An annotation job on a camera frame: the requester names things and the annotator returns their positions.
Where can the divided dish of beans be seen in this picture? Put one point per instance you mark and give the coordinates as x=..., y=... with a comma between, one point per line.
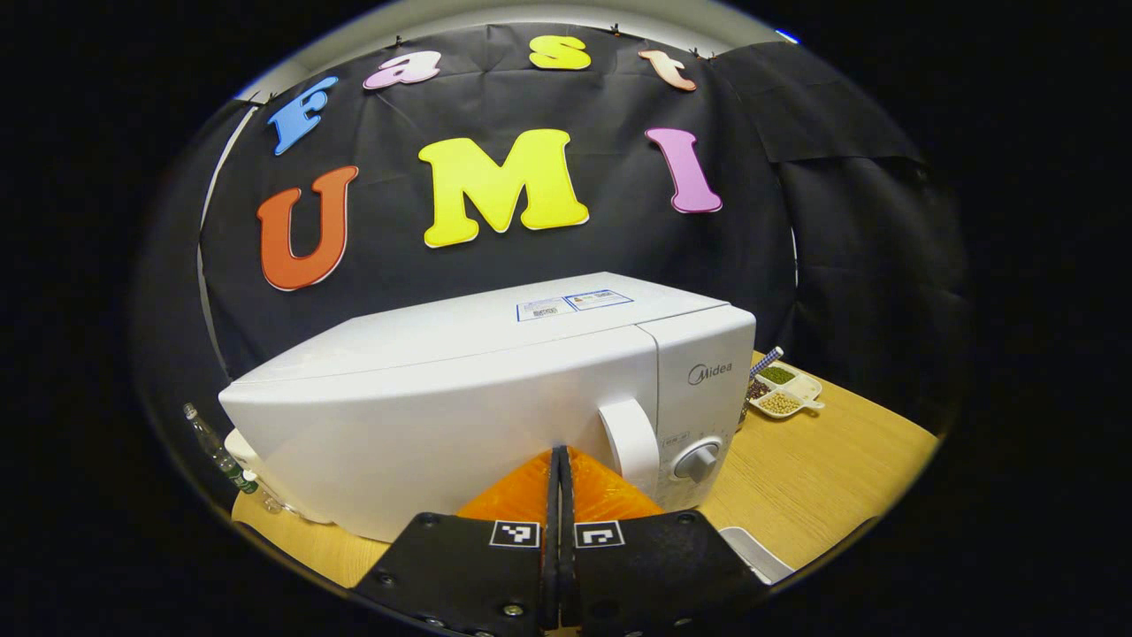
x=783, y=398

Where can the clear plastic water bottle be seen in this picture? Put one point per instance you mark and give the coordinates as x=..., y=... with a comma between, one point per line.
x=217, y=451

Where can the white microwave oven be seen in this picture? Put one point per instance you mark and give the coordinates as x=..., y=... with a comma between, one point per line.
x=442, y=425

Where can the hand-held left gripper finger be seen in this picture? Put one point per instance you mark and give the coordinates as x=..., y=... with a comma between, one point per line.
x=567, y=548
x=553, y=548

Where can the white rectangular plate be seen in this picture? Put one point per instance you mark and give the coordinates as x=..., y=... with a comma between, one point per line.
x=756, y=553

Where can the black backdrop cloth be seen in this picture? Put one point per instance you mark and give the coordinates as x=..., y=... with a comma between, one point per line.
x=619, y=239

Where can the white toaster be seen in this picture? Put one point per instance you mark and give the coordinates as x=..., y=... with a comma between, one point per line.
x=243, y=447

